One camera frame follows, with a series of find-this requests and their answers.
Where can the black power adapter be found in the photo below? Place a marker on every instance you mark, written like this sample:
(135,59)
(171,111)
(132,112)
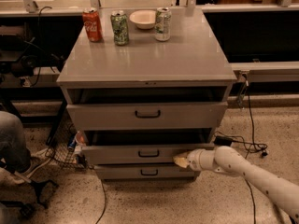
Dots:
(223,141)

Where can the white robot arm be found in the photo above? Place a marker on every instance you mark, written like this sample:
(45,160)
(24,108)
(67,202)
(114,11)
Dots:
(227,161)

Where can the white bowl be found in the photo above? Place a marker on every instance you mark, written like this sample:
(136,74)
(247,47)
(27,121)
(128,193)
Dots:
(143,19)

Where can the grey top drawer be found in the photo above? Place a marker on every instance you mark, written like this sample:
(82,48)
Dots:
(103,117)

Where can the grey bottom drawer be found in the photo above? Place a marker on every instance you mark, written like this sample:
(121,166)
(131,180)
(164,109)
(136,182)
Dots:
(143,171)

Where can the black chair base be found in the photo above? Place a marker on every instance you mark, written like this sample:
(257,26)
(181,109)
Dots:
(26,209)

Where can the white green soda can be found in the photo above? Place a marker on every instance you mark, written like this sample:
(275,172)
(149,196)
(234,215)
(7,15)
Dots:
(162,24)

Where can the grey metal drawer cabinet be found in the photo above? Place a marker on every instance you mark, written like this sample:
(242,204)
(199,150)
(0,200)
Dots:
(188,68)

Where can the black wire basket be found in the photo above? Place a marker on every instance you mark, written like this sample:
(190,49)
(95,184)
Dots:
(58,150)

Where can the person leg in jeans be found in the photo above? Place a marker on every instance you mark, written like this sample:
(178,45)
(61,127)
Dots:
(12,143)

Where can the dark machine at left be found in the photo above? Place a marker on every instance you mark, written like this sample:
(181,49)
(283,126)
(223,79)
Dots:
(20,55)

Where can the grey drawer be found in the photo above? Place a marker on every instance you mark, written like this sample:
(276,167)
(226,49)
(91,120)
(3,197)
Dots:
(151,146)
(143,171)
(103,117)

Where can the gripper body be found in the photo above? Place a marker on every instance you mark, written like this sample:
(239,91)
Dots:
(195,159)

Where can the blue can in basket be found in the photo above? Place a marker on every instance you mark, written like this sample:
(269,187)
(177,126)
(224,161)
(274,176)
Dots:
(71,143)

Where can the red cola can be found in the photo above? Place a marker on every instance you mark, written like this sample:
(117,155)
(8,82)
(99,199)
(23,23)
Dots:
(92,24)

